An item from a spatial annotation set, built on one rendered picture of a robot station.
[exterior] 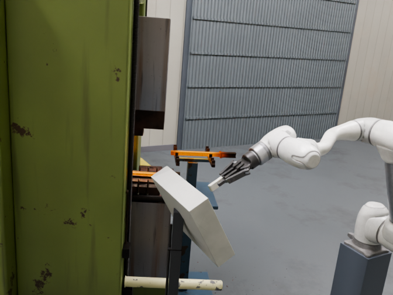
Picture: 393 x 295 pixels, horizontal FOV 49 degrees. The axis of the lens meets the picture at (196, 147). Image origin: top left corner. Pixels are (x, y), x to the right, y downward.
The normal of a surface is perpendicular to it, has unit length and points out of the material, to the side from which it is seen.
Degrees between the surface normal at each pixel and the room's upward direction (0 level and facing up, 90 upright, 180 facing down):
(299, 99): 90
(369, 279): 90
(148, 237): 90
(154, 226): 90
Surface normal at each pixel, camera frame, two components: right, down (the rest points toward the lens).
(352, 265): -0.87, 0.07
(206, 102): 0.48, 0.29
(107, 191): 0.05, 0.29
